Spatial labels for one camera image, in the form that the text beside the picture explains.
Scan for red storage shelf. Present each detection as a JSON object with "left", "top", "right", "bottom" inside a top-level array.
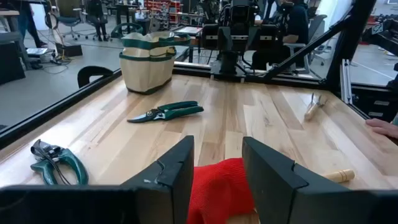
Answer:
[{"left": 143, "top": 0, "right": 183, "bottom": 26}]

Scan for person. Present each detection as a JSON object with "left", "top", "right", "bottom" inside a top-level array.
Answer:
[
  {"left": 251, "top": 0, "right": 311, "bottom": 72},
  {"left": 15, "top": 0, "right": 48, "bottom": 49}
]

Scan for dark green curved object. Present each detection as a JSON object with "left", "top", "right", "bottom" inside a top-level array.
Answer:
[{"left": 110, "top": 22, "right": 144, "bottom": 40}]

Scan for wide-blade trowel wooden handle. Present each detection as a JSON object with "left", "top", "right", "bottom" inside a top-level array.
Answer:
[{"left": 322, "top": 169, "right": 356, "bottom": 184}]

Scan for grey office chair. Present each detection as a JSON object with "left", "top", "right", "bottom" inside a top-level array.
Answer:
[{"left": 281, "top": 14, "right": 329, "bottom": 75}]

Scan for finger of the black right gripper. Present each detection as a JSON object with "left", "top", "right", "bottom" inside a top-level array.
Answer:
[
  {"left": 217, "top": 26, "right": 233, "bottom": 53},
  {"left": 248, "top": 26, "right": 262, "bottom": 52}
]

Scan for silver aluminium extrusion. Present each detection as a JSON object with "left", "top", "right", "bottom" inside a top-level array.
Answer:
[{"left": 340, "top": 58, "right": 354, "bottom": 105}]

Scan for beige green-trimmed gardening bag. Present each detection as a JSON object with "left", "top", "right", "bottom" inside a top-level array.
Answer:
[{"left": 118, "top": 30, "right": 192, "bottom": 96}]

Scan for black office chair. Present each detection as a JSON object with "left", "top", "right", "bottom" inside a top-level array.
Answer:
[{"left": 84, "top": 0, "right": 110, "bottom": 42}]

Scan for green straight-handled pruning shears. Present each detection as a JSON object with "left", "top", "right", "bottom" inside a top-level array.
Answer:
[{"left": 126, "top": 100, "right": 205, "bottom": 124}]

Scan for green loop-handled pruner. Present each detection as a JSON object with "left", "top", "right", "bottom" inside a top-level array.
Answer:
[{"left": 30, "top": 139, "right": 90, "bottom": 186}]

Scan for hand rake wooden handle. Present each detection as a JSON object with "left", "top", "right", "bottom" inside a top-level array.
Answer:
[{"left": 303, "top": 92, "right": 328, "bottom": 122}]

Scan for teal office chair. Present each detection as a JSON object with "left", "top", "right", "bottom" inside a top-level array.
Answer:
[{"left": 55, "top": 0, "right": 84, "bottom": 40}]

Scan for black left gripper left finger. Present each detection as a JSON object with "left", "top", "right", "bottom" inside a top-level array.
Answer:
[{"left": 121, "top": 135, "right": 195, "bottom": 224}]

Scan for black cabinet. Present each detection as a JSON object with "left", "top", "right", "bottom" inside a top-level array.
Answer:
[{"left": 0, "top": 30, "right": 27, "bottom": 85}]

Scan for red knitted glove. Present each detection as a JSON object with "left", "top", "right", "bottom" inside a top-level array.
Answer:
[{"left": 186, "top": 157, "right": 259, "bottom": 224}]

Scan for person's hand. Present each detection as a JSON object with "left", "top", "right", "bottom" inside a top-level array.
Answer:
[{"left": 364, "top": 117, "right": 398, "bottom": 140}]

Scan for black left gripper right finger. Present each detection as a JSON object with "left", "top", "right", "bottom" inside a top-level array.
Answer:
[{"left": 242, "top": 136, "right": 374, "bottom": 224}]

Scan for black floor box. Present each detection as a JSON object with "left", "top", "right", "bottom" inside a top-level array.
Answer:
[{"left": 55, "top": 42, "right": 84, "bottom": 58}]

